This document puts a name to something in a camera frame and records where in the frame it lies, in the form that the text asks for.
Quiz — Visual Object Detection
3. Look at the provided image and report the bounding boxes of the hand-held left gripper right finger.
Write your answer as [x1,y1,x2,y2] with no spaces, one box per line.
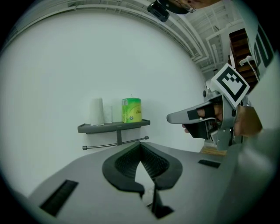
[140,141,239,224]

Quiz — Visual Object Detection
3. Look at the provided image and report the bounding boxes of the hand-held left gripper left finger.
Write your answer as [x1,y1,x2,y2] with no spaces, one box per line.
[28,142,163,224]

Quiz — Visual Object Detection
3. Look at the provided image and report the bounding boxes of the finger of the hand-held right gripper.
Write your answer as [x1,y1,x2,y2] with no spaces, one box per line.
[182,121,209,140]
[166,102,223,123]

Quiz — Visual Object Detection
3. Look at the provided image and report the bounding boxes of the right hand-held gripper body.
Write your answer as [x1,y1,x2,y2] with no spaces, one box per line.
[202,63,250,151]

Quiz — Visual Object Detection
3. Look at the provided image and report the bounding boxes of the green toilet paper roll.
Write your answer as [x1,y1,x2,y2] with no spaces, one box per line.
[121,94,142,124]

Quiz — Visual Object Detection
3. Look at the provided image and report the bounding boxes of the person's right forearm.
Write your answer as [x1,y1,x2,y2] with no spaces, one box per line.
[233,105,263,138]

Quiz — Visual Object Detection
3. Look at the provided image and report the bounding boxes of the person's right hand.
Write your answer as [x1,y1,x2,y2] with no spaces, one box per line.
[196,104,223,121]

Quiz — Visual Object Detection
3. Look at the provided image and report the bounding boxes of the person's light green t-shirt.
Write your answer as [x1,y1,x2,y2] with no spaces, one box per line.
[233,0,280,219]

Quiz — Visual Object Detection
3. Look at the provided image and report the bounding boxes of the person's head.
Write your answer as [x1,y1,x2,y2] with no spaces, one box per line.
[166,0,219,15]

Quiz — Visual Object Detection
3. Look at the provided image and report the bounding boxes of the black wall shelf paper holder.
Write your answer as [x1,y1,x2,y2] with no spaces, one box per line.
[77,119,151,151]

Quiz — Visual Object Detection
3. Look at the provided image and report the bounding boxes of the black head-mounted camera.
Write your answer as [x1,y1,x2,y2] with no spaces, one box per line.
[147,0,170,22]

